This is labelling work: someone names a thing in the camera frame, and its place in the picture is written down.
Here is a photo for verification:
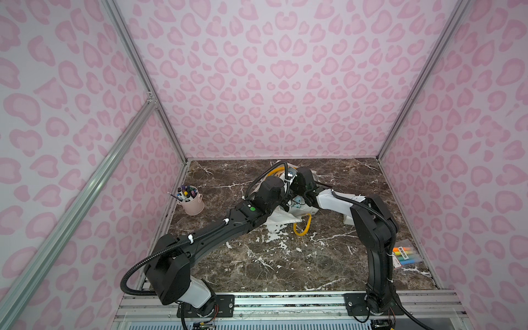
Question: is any white canvas tote bag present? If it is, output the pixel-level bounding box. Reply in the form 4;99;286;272
260;161;318;236

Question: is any white square alarm clock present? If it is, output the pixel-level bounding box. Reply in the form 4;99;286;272
343;214;355;226

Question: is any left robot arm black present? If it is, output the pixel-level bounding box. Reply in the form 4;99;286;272
144;177;287;310

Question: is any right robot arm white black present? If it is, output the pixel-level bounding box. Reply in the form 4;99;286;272
285;167;399;315

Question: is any pink pen holder cup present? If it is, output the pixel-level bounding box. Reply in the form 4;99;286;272
169;185;205;216

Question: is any highlighter marker pack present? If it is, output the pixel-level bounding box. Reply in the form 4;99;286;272
393;239;423;269

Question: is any aluminium corner frame post left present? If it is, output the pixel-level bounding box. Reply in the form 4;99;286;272
102;0;188;164

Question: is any aluminium corner frame post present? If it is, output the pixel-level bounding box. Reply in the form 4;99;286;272
102;0;188;164
376;0;473;164

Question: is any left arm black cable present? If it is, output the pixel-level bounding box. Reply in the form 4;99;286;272
120;160;290;297

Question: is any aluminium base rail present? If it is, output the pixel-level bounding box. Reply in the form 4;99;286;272
111;290;473;329

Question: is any aluminium corner frame post right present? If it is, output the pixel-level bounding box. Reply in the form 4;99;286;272
376;0;473;164

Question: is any aluminium diagonal frame bar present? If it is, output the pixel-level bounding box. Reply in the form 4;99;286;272
1;101;158;329

